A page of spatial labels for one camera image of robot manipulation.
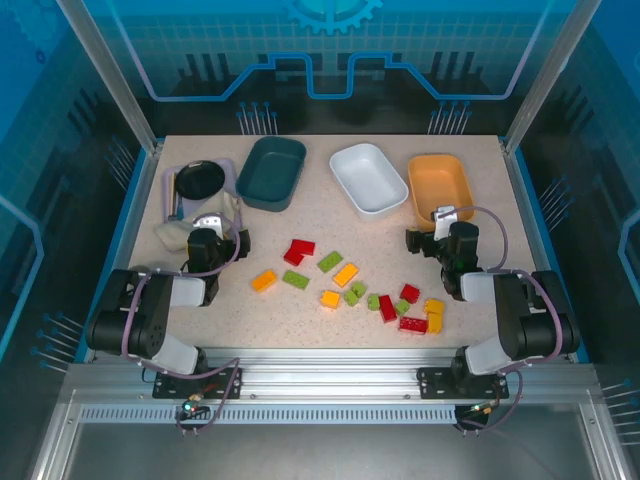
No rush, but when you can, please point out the orange plastic container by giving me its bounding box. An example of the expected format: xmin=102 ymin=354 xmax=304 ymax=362
xmin=406 ymin=154 xmax=476 ymax=233

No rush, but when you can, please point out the long green lego brick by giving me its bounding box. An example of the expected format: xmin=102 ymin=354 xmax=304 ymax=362
xmin=317 ymin=251 xmax=344 ymax=274
xmin=282 ymin=269 xmax=310 ymax=291

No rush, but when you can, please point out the teal plastic container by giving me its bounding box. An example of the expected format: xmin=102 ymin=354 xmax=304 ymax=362
xmin=234 ymin=135 xmax=308 ymax=214

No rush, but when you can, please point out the white plastic container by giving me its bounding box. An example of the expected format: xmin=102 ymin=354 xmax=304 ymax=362
xmin=328 ymin=142 xmax=410 ymax=223

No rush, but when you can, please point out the beige cloth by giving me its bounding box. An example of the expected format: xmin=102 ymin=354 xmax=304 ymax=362
xmin=152 ymin=192 xmax=246 ymax=252

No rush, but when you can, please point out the long orange lego brick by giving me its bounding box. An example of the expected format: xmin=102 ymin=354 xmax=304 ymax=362
xmin=332 ymin=262 xmax=360 ymax=289
xmin=251 ymin=269 xmax=279 ymax=293

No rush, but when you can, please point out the red stacked lego brick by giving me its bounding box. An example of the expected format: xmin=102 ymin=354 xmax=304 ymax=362
xmin=283 ymin=238 xmax=317 ymax=266

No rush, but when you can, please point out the lavender tray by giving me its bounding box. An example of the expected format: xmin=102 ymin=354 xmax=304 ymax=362
xmin=161 ymin=156 xmax=242 ymax=225

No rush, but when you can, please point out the black round plate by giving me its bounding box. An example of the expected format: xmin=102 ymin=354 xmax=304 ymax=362
xmin=174 ymin=159 xmax=225 ymax=201

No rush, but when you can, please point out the small circuit board with LED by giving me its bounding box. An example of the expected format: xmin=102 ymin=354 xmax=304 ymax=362
xmin=462 ymin=399 xmax=501 ymax=419
xmin=180 ymin=397 xmax=209 ymax=419

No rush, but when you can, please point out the grey metal lower panel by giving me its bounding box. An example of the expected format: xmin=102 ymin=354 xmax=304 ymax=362
xmin=29 ymin=389 xmax=621 ymax=480

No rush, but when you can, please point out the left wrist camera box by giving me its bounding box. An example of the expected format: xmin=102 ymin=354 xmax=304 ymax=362
xmin=192 ymin=211 xmax=225 ymax=237

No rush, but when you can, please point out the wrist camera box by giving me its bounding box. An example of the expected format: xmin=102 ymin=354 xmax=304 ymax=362
xmin=192 ymin=211 xmax=225 ymax=237
xmin=430 ymin=204 xmax=457 ymax=241

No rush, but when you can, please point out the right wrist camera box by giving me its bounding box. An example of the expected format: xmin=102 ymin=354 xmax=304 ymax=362
xmin=430 ymin=204 xmax=457 ymax=241

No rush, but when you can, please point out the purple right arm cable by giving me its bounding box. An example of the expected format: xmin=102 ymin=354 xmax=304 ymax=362
xmin=439 ymin=205 xmax=564 ymax=376

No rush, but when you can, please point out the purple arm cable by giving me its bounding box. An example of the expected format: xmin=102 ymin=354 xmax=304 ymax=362
xmin=121 ymin=214 xmax=242 ymax=371
xmin=439 ymin=205 xmax=564 ymax=376

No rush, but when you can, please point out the wooden handled utensil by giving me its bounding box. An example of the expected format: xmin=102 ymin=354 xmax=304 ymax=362
xmin=166 ymin=169 xmax=179 ymax=222

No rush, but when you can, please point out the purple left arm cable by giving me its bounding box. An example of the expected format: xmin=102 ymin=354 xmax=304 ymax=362
xmin=121 ymin=214 xmax=242 ymax=371

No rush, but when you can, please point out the aluminium front rail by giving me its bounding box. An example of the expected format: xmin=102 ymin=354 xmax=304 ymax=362
xmin=64 ymin=347 xmax=601 ymax=404

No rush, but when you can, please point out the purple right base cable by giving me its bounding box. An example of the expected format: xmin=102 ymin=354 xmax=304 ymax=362
xmin=457 ymin=369 xmax=525 ymax=435

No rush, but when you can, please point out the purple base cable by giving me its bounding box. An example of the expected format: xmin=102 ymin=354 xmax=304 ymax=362
xmin=457 ymin=369 xmax=525 ymax=435
xmin=174 ymin=358 xmax=243 ymax=436

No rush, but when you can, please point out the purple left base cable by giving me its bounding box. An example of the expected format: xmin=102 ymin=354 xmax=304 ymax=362
xmin=174 ymin=358 xmax=243 ymax=436

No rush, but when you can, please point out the slotted cable duct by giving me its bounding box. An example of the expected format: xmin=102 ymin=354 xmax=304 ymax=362
xmin=78 ymin=404 xmax=459 ymax=424

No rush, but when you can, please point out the aluminium frame post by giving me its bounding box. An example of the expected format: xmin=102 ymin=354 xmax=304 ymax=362
xmin=501 ymin=0 xmax=599 ymax=156
xmin=55 ymin=0 xmax=164 ymax=156

